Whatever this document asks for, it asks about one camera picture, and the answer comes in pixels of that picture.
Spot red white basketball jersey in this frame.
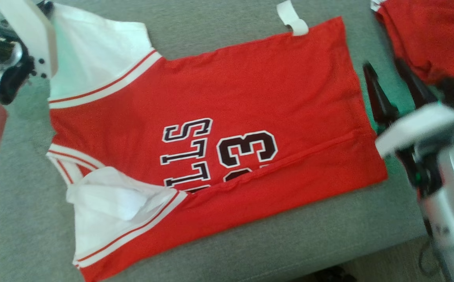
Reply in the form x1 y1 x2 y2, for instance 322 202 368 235
46 0 389 282

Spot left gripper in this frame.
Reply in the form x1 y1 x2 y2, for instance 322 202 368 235
0 0 57 105

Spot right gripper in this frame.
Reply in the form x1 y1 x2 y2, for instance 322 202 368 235
362 58 454 197

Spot red shorts with white stripes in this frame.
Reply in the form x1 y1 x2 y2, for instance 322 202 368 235
370 0 454 85

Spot grey fabric sofa seat cushion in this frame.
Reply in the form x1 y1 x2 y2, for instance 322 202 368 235
0 0 427 282

